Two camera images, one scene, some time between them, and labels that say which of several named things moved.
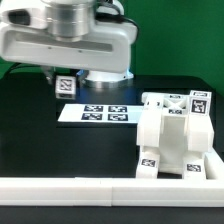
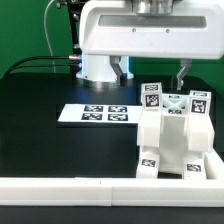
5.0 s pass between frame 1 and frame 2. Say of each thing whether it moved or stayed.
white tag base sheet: stayed
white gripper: moved
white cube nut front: stayed
